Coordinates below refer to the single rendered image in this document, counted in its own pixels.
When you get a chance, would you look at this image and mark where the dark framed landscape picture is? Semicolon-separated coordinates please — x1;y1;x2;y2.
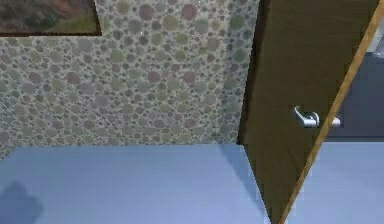
0;0;103;37

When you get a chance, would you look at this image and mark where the brown wooden room door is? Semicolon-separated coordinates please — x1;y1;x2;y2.
237;0;384;224

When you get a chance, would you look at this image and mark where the silver lever door handle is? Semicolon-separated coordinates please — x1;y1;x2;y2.
293;105;321;129

